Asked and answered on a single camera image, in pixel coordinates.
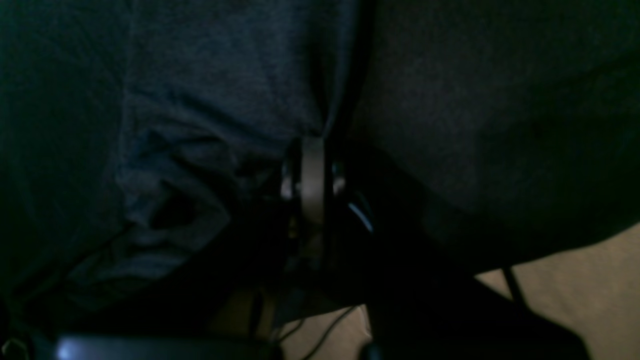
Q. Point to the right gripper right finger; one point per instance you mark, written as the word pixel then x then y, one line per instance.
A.
pixel 423 304

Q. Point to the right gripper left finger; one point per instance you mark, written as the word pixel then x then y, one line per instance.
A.
pixel 239 283

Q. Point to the dark grey T-shirt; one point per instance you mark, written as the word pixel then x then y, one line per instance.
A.
pixel 134 131

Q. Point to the black table cloth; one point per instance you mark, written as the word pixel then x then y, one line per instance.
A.
pixel 504 130

